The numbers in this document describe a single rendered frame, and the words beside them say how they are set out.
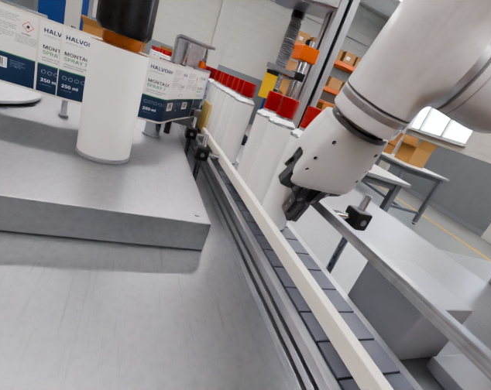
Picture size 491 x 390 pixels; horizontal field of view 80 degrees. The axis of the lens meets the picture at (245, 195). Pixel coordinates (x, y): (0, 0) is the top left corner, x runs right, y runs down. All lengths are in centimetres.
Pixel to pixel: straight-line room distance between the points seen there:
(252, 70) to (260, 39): 75
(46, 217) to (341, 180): 38
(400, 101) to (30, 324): 41
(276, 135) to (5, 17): 57
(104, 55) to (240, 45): 782
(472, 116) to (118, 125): 48
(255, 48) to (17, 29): 775
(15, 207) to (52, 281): 11
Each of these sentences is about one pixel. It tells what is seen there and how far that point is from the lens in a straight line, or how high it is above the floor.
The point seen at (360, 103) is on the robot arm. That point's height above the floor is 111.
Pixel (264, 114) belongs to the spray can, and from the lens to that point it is 57.
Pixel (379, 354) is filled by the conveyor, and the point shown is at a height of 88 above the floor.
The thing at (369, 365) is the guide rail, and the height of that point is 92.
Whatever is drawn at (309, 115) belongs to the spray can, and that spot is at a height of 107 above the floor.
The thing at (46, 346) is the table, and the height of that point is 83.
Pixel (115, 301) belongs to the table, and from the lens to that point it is 36.
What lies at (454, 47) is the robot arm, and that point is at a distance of 33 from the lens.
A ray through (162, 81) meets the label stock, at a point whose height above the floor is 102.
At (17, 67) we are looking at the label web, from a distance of 80.
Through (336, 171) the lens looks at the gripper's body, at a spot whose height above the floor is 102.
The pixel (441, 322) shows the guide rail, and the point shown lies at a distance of 33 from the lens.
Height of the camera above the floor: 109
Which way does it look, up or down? 21 degrees down
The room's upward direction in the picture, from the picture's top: 20 degrees clockwise
